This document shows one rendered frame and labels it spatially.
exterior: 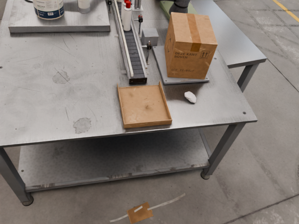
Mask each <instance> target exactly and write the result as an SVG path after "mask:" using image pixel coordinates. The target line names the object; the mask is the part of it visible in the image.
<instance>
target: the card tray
mask: <svg viewBox="0 0 299 224"><path fill-rule="evenodd" d="M117 92H118V97H119V103H120V108H121V115H122V121H123V126H124V128H137V127H147V126H156V125H166V124H171V123H172V116H171V113H170V110H169V107H168V104H167V101H166V97H165V94H164V91H163V88H162V85H161V82H160V81H159V85H147V86H132V87H118V83H117Z"/></svg>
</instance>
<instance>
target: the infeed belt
mask: <svg viewBox="0 0 299 224"><path fill-rule="evenodd" d="M117 6H118V10H119V14H120V19H121V3H118V2H117ZM121 22H122V20H121ZM123 32H124V35H125V40H126V45H127V48H128V53H129V58H130V62H131V66H132V70H133V76H131V78H132V79H140V78H145V74H144V71H143V67H142V64H141V60H140V56H139V53H138V49H137V45H136V41H135V38H134V34H133V30H132V26H131V29H130V31H128V32H126V31H124V30H123Z"/></svg>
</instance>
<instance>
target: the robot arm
mask: <svg viewBox="0 0 299 224"><path fill-rule="evenodd" d="M167 1H173V2H174V3H173V4H172V6H171V7H170V9H169V14H170V15H171V12H177V13H188V5H189V2H190V0H167Z"/></svg>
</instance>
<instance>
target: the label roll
mask: <svg viewBox="0 0 299 224"><path fill-rule="evenodd" d="M32 2H33V6H34V10H35V14H36V15H37V16H38V17H39V18H42V19H47V20H52V19H57V18H60V17H61V16H63V15H64V12H65V10H64V4H63V0H32Z"/></svg>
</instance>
